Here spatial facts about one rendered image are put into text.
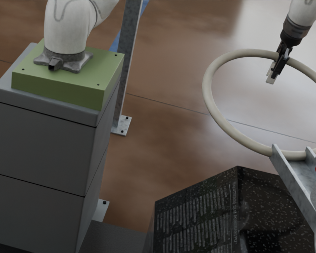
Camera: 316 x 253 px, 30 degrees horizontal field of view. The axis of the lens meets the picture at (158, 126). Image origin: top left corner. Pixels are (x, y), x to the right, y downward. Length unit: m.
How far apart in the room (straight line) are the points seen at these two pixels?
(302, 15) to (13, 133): 1.13
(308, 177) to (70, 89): 0.90
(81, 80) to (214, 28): 2.95
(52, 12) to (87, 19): 0.13
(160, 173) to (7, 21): 1.86
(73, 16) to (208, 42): 2.68
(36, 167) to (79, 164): 0.18
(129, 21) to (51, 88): 1.08
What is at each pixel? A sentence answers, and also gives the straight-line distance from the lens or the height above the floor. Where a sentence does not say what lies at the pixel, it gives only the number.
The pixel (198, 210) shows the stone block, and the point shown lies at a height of 0.72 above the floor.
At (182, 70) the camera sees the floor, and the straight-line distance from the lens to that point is 4.27.
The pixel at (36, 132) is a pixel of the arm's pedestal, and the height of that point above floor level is 0.65.
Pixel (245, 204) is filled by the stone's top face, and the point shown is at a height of 0.83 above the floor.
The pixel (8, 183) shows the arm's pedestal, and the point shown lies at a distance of 2.49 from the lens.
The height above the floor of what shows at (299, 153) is 1.01.
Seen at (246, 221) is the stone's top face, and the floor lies 0.83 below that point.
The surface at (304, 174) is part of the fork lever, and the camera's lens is 1.81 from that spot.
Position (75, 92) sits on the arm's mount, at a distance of 2.17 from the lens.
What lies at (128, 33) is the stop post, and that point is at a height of 0.61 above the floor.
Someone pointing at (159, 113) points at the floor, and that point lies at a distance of 3.73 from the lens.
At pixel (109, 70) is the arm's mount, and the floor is 0.88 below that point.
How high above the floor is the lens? 2.00
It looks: 34 degrees down
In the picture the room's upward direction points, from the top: 13 degrees clockwise
